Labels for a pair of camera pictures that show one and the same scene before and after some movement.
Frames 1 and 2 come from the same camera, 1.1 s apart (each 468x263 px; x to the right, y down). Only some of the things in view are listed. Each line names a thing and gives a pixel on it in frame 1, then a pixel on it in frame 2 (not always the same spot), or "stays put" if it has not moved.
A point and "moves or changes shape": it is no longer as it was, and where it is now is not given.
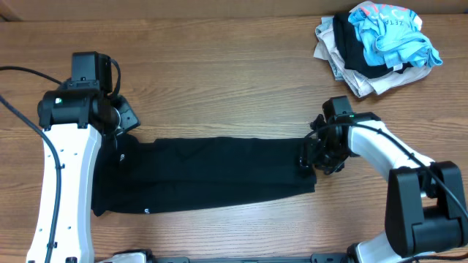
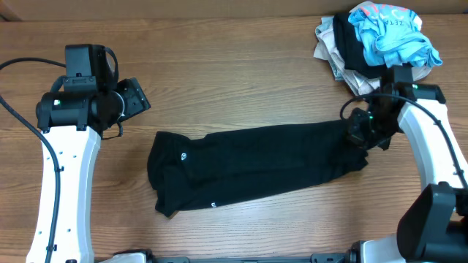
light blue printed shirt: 392,33 stays put
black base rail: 316,258 stays put
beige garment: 363,83 stays put
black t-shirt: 183,173 moves or changes shape
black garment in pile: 353,55 stays put
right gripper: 310,156 → 355,132
